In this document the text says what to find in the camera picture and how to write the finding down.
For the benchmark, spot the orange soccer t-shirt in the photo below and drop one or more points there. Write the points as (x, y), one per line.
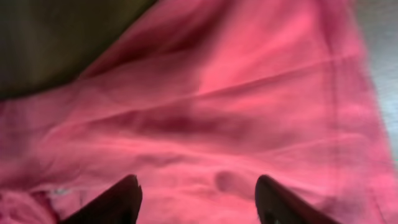
(198, 99)

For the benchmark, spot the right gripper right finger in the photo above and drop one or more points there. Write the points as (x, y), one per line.
(277, 205)

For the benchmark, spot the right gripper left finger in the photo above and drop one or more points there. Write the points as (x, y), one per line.
(120, 204)

